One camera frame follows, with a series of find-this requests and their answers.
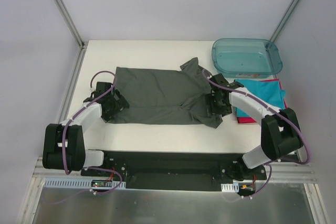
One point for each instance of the teal transparent plastic bin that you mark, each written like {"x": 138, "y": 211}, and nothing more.
{"x": 246, "y": 58}

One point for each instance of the white cable duct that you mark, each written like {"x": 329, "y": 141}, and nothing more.
{"x": 230, "y": 188}
{"x": 71, "y": 183}

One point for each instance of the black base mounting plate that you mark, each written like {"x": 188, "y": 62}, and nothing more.
{"x": 176, "y": 171}

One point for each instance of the dark grey t shirt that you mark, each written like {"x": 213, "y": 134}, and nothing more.
{"x": 165, "y": 97}

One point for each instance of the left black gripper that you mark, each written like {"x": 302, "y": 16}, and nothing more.
{"x": 118, "y": 102}

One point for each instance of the left aluminium frame post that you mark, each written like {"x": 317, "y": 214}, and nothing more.
{"x": 70, "y": 23}

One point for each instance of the right white cable duct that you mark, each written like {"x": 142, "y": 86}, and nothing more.
{"x": 230, "y": 188}

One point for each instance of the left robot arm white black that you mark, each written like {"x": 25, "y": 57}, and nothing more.
{"x": 64, "y": 144}

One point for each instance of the aluminium frame post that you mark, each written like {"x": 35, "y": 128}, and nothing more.
{"x": 284, "y": 19}
{"x": 70, "y": 23}

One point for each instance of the left white cable duct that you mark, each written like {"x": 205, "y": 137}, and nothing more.
{"x": 71, "y": 183}

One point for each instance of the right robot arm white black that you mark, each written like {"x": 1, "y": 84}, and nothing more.
{"x": 280, "y": 133}

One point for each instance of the right aluminium frame post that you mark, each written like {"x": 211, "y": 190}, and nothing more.
{"x": 284, "y": 19}

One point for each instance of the folded cyan t shirt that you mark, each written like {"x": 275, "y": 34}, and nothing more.
{"x": 270, "y": 91}

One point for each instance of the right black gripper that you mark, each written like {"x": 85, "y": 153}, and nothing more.
{"x": 212, "y": 100}

